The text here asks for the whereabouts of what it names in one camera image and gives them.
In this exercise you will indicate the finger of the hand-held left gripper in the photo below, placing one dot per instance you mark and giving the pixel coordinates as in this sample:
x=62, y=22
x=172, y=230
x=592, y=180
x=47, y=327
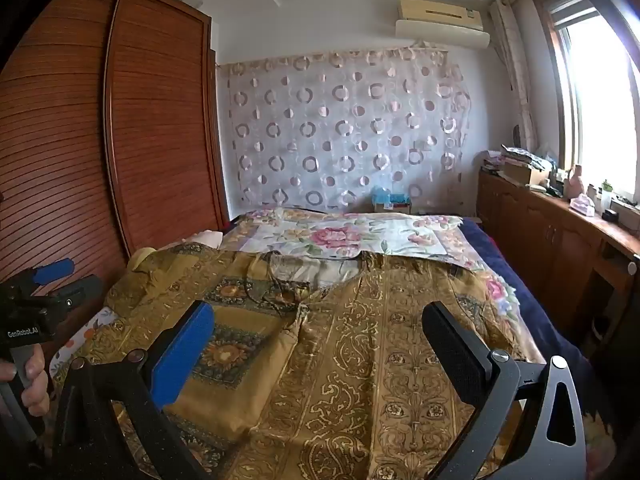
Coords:
x=55, y=270
x=80, y=290

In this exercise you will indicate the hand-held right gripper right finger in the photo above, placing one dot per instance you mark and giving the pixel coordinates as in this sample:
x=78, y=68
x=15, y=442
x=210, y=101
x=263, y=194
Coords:
x=452, y=350

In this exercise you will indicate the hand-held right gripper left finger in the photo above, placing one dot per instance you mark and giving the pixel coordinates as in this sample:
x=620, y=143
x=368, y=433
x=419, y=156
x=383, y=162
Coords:
x=182, y=355

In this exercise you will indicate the person's left hand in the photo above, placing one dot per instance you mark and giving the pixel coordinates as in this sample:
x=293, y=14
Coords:
x=37, y=385

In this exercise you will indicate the orange print white sheet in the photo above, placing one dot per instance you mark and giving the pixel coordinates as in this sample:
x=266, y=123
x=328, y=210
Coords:
x=85, y=335

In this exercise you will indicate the dark blue bedsheet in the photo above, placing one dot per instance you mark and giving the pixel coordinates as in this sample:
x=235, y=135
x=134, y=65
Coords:
x=500, y=250

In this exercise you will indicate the pale pink cloth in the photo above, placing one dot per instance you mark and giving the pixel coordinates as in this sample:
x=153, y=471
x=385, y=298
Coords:
x=202, y=239

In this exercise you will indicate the long wooden cabinet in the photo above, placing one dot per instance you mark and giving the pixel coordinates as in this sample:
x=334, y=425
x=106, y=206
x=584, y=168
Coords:
x=540, y=230

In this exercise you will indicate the floral quilt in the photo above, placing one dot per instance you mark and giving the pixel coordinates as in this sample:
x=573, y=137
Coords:
x=340, y=235

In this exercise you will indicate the blue plastic bag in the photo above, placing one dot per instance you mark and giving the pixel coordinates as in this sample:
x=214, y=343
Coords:
x=387, y=195

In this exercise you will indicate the wooden headboard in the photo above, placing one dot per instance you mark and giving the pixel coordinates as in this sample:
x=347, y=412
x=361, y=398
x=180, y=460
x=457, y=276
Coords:
x=150, y=110

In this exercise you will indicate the brown cardboard box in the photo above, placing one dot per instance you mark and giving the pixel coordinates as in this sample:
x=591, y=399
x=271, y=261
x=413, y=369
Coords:
x=525, y=175

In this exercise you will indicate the stack of books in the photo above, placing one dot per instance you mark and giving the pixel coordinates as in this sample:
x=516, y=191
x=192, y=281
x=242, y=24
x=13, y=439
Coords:
x=492, y=162

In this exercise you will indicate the pink tissue pack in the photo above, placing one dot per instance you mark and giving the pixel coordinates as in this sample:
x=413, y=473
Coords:
x=582, y=206

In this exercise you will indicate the small black box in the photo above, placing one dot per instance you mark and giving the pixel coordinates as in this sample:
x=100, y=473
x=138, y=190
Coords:
x=610, y=216

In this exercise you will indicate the patterned wrapped package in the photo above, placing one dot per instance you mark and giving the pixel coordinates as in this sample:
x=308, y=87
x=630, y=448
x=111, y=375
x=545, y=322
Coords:
x=525, y=156

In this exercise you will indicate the pink bottle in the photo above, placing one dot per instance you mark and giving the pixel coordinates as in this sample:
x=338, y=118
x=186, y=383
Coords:
x=575, y=182

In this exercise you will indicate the white bottle green cap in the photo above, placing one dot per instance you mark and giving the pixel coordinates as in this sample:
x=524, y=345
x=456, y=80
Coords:
x=606, y=197

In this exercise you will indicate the circle patterned sheer curtain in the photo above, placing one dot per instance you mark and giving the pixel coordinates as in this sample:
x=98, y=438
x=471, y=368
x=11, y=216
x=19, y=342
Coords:
x=325, y=125

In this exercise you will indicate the pale window drape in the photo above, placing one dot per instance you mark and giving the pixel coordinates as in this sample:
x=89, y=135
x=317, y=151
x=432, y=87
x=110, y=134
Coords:
x=515, y=75

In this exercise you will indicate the window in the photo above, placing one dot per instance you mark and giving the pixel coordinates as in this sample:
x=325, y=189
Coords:
x=600, y=100

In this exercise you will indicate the wall air conditioner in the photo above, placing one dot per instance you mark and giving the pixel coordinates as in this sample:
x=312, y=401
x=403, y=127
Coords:
x=440, y=30

